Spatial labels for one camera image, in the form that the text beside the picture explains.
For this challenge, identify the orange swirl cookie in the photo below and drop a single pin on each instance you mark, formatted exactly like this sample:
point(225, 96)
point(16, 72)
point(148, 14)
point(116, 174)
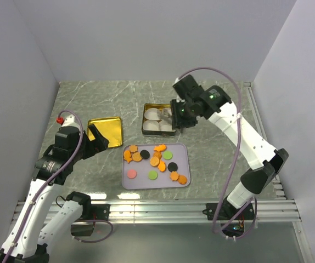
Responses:
point(157, 154)

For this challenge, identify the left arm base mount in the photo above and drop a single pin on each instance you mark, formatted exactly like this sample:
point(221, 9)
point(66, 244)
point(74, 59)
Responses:
point(82, 228)

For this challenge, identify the gold tin lid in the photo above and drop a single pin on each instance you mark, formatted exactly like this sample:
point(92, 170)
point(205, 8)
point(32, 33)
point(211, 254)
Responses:
point(110, 128)

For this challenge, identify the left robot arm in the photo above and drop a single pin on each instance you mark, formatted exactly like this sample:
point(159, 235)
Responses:
point(32, 239)

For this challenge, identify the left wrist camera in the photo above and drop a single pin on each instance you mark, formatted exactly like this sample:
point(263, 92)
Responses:
point(68, 121)

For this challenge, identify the orange flower cookie corner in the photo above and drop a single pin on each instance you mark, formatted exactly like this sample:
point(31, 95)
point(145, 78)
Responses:
point(182, 180)

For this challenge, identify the green round cookie upper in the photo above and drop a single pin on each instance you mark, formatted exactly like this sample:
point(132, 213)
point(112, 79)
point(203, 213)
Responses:
point(167, 155)

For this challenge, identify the metal tongs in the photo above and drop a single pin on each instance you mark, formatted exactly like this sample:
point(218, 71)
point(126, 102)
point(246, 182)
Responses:
point(176, 130)

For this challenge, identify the white paper cup bottom-left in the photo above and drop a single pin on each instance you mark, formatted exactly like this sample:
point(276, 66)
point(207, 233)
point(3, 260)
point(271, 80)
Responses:
point(151, 126)

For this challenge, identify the orange flower cookie lower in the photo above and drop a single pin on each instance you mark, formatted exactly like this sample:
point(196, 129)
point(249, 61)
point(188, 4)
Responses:
point(174, 176)

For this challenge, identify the white paper cup top-left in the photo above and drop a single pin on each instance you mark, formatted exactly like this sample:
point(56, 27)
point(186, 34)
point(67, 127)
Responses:
point(152, 114)

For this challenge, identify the orange flower cookie top-left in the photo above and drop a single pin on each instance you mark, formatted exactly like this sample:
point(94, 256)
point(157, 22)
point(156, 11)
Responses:
point(133, 148)

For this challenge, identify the white paper cup bottom-right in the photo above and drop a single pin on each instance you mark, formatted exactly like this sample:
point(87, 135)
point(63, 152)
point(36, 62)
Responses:
point(165, 126)

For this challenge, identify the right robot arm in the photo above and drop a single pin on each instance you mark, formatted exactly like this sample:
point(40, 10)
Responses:
point(215, 105)

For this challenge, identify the orange waffle cookie centre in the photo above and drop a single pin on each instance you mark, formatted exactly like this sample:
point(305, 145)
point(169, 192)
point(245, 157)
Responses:
point(154, 161)

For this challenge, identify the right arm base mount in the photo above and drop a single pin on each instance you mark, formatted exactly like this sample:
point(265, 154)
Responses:
point(232, 223)

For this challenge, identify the green round cookie lower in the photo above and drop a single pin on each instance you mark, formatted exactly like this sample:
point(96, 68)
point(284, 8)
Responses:
point(153, 175)

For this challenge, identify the lavender tray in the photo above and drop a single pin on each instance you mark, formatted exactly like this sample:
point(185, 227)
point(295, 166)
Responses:
point(180, 157)

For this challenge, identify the black round cookie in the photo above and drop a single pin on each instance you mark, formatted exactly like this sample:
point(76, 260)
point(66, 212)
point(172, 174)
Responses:
point(144, 154)
point(172, 166)

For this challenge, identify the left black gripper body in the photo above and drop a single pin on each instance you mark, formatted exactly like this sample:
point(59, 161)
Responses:
point(88, 148)

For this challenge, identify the orange fish cookie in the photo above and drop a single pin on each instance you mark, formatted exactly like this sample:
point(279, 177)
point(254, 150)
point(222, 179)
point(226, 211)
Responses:
point(160, 148)
point(162, 166)
point(127, 156)

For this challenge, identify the gold cookie tin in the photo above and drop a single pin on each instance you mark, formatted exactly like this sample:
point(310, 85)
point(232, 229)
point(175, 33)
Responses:
point(160, 133)

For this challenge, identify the orange fish cookie top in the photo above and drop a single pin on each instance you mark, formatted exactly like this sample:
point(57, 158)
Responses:
point(160, 148)

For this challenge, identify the pink round cookie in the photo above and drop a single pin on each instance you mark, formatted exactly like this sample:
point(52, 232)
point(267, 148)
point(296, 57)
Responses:
point(131, 174)

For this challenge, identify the green round cookie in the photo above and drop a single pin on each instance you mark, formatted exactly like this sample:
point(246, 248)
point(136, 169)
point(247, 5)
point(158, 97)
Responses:
point(153, 175)
point(167, 155)

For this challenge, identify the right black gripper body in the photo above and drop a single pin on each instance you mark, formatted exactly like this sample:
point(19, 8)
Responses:
point(183, 115)

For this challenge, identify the orange waffle round cookie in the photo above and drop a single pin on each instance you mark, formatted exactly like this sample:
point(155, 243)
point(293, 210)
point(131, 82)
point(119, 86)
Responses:
point(136, 157)

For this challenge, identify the white paper cup top-right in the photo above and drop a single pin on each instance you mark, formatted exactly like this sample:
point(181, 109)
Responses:
point(166, 114)

